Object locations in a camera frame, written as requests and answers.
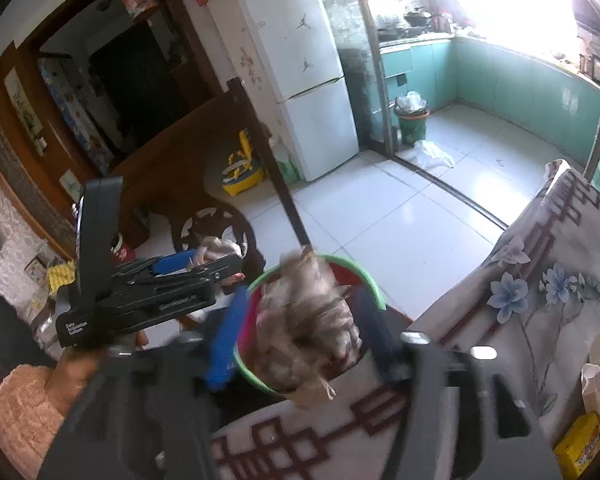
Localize table with floral cloth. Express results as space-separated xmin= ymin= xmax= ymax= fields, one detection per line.
xmin=209 ymin=160 xmax=600 ymax=480

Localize blue wall poster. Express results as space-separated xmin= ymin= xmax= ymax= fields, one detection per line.
xmin=36 ymin=55 xmax=115 ymax=176

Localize person's left hand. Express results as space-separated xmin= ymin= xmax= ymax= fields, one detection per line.
xmin=45 ymin=346 xmax=110 ymax=411

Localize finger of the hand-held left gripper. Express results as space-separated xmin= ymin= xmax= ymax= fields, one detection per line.
xmin=112 ymin=249 xmax=203 ymax=278
xmin=152 ymin=254 xmax=245 ymax=287

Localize dark cloth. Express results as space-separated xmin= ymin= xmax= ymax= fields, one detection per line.
xmin=0 ymin=290 xmax=58 ymax=378

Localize red can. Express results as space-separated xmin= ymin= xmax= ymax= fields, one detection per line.
xmin=110 ymin=234 xmax=136 ymax=263

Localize green plastic jug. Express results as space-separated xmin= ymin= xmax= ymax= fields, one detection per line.
xmin=269 ymin=136 xmax=301 ymax=186

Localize wooden cabinet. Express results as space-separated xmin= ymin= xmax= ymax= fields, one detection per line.
xmin=0 ymin=0 xmax=221 ymax=261

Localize yellow packet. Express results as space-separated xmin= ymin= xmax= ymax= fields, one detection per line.
xmin=552 ymin=412 xmax=600 ymax=480

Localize green kitchen waste bin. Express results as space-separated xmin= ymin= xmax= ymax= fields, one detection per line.
xmin=394 ymin=91 xmax=431 ymax=147

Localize carved wooden chair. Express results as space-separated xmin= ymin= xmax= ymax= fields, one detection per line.
xmin=107 ymin=77 xmax=317 ymax=311

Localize large paper wad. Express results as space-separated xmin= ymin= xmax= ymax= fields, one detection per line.
xmin=257 ymin=246 xmax=365 ymax=402

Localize person's left forearm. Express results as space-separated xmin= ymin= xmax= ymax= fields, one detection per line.
xmin=0 ymin=364 xmax=67 ymax=466

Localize teal kitchen cabinets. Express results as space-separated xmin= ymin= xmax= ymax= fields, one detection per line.
xmin=380 ymin=35 xmax=600 ymax=161

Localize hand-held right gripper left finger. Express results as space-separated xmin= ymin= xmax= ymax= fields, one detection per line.
xmin=37 ymin=284 xmax=251 ymax=480

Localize yellow toy item on floor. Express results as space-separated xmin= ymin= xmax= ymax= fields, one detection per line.
xmin=222 ymin=130 xmax=266 ymax=197

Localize white refrigerator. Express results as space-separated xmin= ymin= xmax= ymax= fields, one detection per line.
xmin=209 ymin=0 xmax=361 ymax=183

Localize red bin with green rim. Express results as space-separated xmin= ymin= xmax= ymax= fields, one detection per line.
xmin=232 ymin=254 xmax=387 ymax=401

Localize black wok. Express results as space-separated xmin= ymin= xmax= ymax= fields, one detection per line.
xmin=402 ymin=7 xmax=433 ymax=28

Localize clear plastic bag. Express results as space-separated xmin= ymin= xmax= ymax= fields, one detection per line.
xmin=411 ymin=140 xmax=456 ymax=168

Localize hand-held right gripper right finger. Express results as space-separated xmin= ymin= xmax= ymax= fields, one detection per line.
xmin=354 ymin=287 xmax=563 ymax=480

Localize sliding door frame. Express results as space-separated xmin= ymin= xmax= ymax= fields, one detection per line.
xmin=345 ymin=0 xmax=511 ymax=231

